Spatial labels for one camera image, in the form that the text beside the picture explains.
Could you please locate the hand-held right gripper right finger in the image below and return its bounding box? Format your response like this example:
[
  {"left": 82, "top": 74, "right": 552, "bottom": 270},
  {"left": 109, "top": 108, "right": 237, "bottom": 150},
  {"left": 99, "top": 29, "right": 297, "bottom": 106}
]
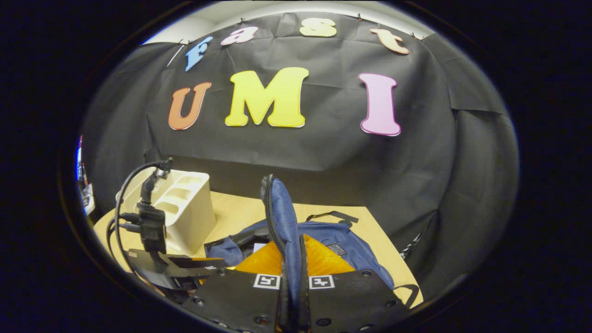
[{"left": 296, "top": 233, "right": 412, "bottom": 333}]

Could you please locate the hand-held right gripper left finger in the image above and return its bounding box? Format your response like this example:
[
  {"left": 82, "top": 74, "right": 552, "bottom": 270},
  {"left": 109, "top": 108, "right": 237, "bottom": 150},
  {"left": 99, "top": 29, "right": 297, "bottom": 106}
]
[{"left": 181, "top": 238, "right": 292, "bottom": 333}]

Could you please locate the white plastic bookshelf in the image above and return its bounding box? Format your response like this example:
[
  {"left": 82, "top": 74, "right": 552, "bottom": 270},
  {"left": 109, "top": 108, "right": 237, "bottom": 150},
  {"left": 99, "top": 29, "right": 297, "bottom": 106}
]
[{"left": 116, "top": 169, "right": 217, "bottom": 257}]

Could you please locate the blue schoolbag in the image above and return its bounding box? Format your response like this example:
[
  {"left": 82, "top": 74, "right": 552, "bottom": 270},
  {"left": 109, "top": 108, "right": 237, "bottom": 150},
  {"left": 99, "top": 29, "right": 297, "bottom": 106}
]
[{"left": 205, "top": 174, "right": 421, "bottom": 308}]

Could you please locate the computer monitor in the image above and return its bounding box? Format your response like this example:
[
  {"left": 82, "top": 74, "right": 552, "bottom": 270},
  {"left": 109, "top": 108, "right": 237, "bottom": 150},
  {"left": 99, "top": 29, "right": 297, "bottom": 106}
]
[{"left": 75, "top": 136, "right": 96, "bottom": 216}]

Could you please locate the black backdrop cloth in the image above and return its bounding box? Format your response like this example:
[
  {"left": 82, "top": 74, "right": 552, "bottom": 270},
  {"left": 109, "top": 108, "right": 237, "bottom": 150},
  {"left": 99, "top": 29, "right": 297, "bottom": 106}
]
[{"left": 81, "top": 12, "right": 518, "bottom": 301}]

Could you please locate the black cable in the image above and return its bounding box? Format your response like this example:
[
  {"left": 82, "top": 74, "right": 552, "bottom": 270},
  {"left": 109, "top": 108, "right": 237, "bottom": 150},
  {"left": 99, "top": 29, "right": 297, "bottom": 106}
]
[{"left": 113, "top": 160, "right": 162, "bottom": 273}]

